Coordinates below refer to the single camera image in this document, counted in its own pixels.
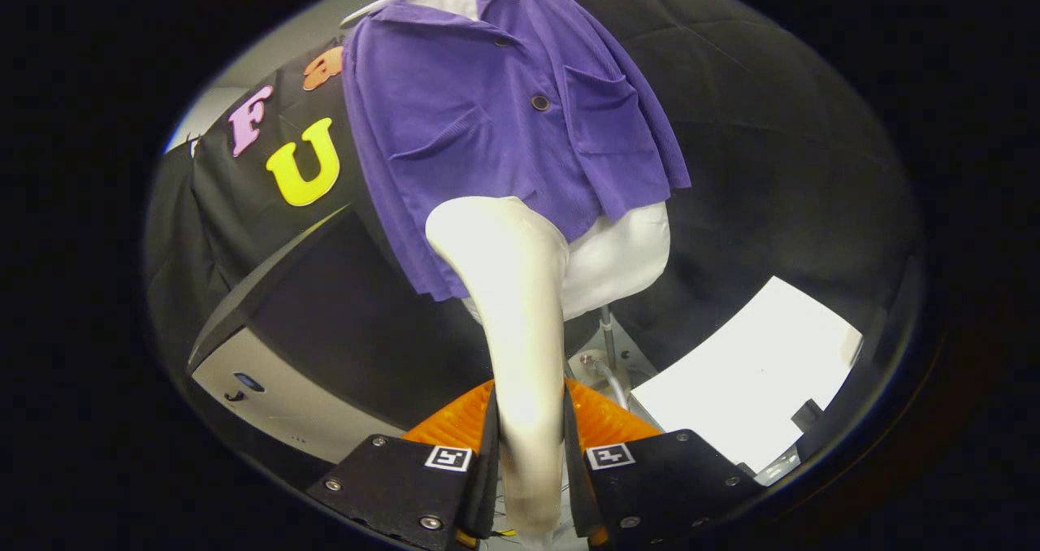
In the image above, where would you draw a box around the white garment steamer base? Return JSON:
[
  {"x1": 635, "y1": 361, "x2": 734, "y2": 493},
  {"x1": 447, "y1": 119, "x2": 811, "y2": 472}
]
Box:
[{"x1": 567, "y1": 348, "x2": 643, "y2": 410}]

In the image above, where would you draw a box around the grey cabinet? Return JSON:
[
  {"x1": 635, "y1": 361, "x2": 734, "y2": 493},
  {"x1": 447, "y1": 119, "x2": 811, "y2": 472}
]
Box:
[{"x1": 187, "y1": 203, "x2": 496, "y2": 464}]

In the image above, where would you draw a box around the white flat board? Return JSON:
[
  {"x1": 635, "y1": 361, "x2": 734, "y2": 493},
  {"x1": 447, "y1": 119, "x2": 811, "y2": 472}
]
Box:
[{"x1": 630, "y1": 275, "x2": 864, "y2": 475}]

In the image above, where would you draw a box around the black backdrop cloth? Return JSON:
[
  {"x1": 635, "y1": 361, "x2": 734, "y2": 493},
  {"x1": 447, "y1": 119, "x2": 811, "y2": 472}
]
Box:
[{"x1": 142, "y1": 0, "x2": 927, "y2": 487}]

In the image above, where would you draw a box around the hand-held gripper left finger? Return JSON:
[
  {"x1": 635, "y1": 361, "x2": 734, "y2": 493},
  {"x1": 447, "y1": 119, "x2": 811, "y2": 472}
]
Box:
[{"x1": 305, "y1": 378, "x2": 499, "y2": 551}]

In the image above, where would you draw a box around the white garment steamer head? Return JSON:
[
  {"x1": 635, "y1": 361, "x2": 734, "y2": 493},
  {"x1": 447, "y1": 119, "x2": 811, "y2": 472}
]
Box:
[{"x1": 425, "y1": 196, "x2": 570, "y2": 540}]

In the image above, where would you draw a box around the purple jacket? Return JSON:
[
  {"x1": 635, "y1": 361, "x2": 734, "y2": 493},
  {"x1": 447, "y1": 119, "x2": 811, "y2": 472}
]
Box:
[{"x1": 341, "y1": 0, "x2": 692, "y2": 302}]

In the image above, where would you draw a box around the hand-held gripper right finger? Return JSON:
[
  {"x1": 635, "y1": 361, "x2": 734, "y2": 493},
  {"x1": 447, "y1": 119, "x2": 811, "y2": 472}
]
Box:
[{"x1": 563, "y1": 379, "x2": 765, "y2": 550}]

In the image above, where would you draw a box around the white torso form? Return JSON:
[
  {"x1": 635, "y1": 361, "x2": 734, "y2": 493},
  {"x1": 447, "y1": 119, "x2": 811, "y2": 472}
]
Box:
[{"x1": 414, "y1": 0, "x2": 672, "y2": 324}]

